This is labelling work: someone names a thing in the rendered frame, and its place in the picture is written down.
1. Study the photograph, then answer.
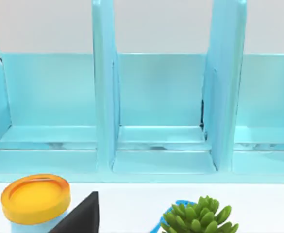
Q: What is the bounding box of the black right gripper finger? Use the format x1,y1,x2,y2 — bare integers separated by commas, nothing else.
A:
47,191,100,233

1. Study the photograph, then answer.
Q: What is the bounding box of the blue bottle with yellow cap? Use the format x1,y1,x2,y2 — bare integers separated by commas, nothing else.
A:
0,173,72,233

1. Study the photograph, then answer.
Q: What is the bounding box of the light blue rack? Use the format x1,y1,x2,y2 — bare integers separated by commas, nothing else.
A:
0,0,284,184

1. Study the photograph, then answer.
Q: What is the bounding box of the green succulent in blue pot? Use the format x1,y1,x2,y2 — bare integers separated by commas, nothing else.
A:
149,195,240,233

